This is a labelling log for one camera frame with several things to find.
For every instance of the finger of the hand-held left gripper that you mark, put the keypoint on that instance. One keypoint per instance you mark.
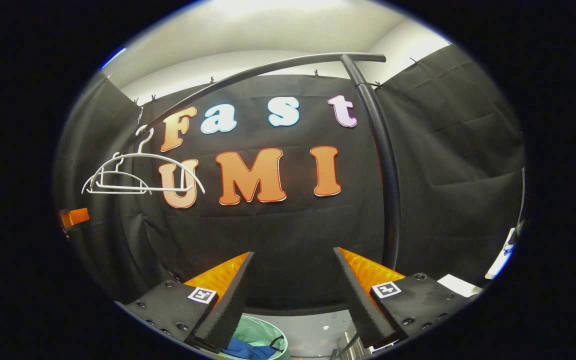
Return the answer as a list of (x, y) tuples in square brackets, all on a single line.
[(75, 217)]

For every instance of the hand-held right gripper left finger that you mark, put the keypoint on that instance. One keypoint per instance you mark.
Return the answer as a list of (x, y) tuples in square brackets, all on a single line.
[(235, 295)]

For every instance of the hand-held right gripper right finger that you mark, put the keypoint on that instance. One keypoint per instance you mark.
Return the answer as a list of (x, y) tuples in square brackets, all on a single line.
[(358, 295)]

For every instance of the green laundry hamper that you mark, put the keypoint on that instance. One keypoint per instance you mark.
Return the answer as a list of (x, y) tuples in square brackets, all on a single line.
[(263, 327)]

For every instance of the small white clothes hanger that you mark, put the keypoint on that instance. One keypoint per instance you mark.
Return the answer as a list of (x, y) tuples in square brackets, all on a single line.
[(118, 162)]

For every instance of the large white clothes hanger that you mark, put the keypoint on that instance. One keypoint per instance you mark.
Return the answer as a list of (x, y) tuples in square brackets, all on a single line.
[(142, 145)]

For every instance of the black clothes rack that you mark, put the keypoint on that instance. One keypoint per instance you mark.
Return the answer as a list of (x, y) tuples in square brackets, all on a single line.
[(383, 150)]

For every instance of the white table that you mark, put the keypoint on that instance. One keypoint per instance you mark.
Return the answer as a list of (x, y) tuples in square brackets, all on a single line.
[(460, 286)]

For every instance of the black backdrop cloth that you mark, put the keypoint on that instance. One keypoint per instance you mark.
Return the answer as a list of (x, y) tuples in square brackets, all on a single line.
[(443, 150)]

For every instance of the grey ribbed metal frame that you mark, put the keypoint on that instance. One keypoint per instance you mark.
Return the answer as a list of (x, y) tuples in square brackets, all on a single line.
[(368, 352)]

